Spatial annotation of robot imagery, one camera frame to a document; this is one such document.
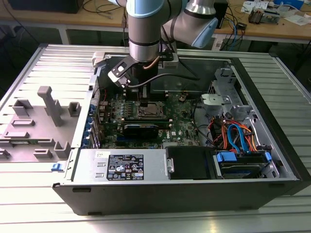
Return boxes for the black monitor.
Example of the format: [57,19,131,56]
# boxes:
[8,0,81,14]

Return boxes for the green motherboard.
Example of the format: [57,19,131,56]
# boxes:
[98,91,202,149]

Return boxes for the white paper sheets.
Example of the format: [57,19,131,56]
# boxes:
[283,14,311,26]

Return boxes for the black and silver PC case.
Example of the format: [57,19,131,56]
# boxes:
[52,50,311,216]

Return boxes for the silver power supply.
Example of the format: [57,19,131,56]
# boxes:
[72,148,170,182]

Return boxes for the grey parts rack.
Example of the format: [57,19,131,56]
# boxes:
[0,85,82,163]

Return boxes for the silver CPU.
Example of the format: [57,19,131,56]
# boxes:
[143,104,158,116]

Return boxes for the grey metal bracket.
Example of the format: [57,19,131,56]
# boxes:
[201,93,229,115]

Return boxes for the orange wire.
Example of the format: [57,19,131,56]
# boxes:
[208,116,259,153]

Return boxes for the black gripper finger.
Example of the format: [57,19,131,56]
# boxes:
[140,86,149,107]

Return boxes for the black camera cable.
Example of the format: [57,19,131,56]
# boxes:
[126,72,201,88]

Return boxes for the black graphics card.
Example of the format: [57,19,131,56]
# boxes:
[123,123,159,140]

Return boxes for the wooden workbench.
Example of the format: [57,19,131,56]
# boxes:
[0,0,311,46]

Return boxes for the blue flat wire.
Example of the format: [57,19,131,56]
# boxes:
[227,123,248,153]

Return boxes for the small metal heatsink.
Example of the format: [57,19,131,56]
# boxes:
[248,7,264,24]

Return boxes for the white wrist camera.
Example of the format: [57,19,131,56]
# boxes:
[107,60,132,89]

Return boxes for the black RAM slot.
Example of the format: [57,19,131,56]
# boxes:
[123,94,169,100]
[123,89,169,95]

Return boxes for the green circuit board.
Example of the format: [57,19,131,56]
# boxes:
[263,9,280,25]

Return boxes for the metal socket cover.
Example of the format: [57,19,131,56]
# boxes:
[138,101,164,118]

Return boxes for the CPU socket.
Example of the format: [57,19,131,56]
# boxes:
[136,100,166,119]

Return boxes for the hard disk in blue carrier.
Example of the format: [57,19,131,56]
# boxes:
[213,150,273,180]

